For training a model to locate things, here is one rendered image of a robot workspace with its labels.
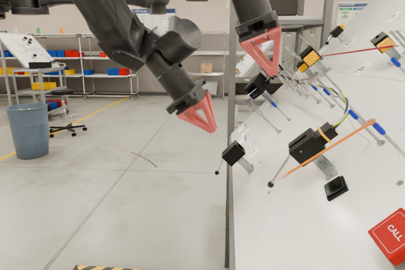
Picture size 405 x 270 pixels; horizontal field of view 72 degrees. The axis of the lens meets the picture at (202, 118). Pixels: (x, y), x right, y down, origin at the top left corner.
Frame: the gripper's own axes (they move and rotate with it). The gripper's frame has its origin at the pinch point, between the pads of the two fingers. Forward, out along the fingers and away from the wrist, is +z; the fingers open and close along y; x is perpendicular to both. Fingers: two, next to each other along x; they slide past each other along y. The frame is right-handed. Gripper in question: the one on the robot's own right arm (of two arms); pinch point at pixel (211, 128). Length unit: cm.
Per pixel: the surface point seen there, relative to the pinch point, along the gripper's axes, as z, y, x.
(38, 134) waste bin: -52, 199, 280
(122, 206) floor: 50, 117, 164
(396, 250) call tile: 15.3, -25.6, -20.2
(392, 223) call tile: 15.2, -22.1, -21.0
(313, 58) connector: 11, 51, -23
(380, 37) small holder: 8.9, 24.5, -37.8
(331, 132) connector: 12.0, -1.4, -19.3
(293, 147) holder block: 11.4, -1.5, -12.0
